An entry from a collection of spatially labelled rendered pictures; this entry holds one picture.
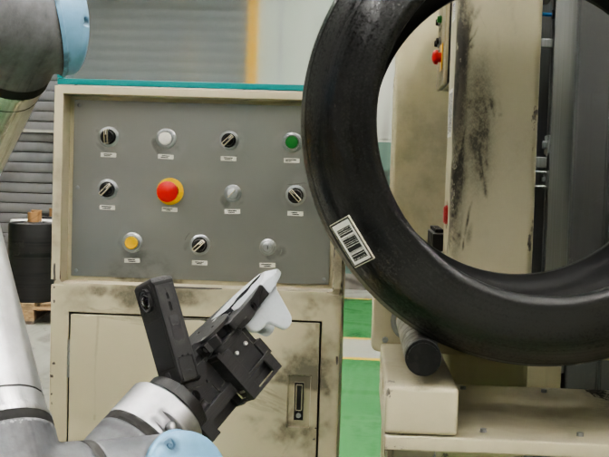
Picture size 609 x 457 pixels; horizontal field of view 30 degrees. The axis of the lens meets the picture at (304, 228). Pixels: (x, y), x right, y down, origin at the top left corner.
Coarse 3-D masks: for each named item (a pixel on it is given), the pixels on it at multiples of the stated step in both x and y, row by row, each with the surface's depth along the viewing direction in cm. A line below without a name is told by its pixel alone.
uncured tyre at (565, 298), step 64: (384, 0) 132; (448, 0) 160; (320, 64) 136; (384, 64) 132; (320, 128) 136; (320, 192) 137; (384, 192) 133; (384, 256) 134; (448, 320) 135; (512, 320) 134; (576, 320) 133
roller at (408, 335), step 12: (396, 324) 171; (408, 336) 145; (420, 336) 141; (408, 348) 138; (420, 348) 138; (432, 348) 138; (408, 360) 138; (420, 360) 138; (432, 360) 138; (420, 372) 138; (432, 372) 138
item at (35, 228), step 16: (16, 224) 782; (32, 224) 781; (48, 224) 787; (16, 240) 782; (32, 240) 781; (48, 240) 788; (16, 256) 783; (32, 256) 782; (48, 256) 789; (16, 272) 783; (32, 272) 782; (48, 272) 789; (16, 288) 784; (32, 288) 783; (48, 288) 790; (32, 304) 780; (48, 304) 781; (32, 320) 781
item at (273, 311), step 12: (264, 276) 125; (276, 276) 126; (252, 288) 123; (240, 300) 123; (264, 300) 123; (276, 300) 124; (264, 312) 123; (276, 312) 124; (288, 312) 125; (252, 324) 122; (264, 324) 122; (276, 324) 124; (288, 324) 124
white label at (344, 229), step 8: (336, 224) 136; (344, 224) 135; (352, 224) 135; (336, 232) 137; (344, 232) 136; (352, 232) 135; (344, 240) 137; (352, 240) 136; (360, 240) 135; (344, 248) 137; (352, 248) 136; (360, 248) 135; (368, 248) 135; (352, 256) 137; (360, 256) 136; (368, 256) 135; (360, 264) 137
